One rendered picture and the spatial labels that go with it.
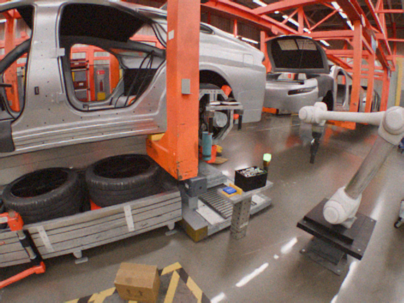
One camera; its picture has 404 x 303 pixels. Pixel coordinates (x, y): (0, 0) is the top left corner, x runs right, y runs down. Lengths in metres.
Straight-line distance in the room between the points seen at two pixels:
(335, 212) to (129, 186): 1.33
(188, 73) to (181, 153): 0.51
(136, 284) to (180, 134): 0.92
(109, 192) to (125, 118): 0.60
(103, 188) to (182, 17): 1.25
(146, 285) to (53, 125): 1.27
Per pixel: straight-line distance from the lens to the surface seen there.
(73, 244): 1.51
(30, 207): 1.50
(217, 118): 1.74
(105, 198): 1.53
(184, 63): 1.23
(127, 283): 1.19
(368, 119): 1.34
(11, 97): 4.03
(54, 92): 1.62
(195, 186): 1.64
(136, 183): 1.45
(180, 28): 1.26
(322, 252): 1.64
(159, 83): 1.73
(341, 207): 1.24
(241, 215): 1.49
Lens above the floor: 1.13
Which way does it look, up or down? 18 degrees down
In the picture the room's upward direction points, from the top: 1 degrees clockwise
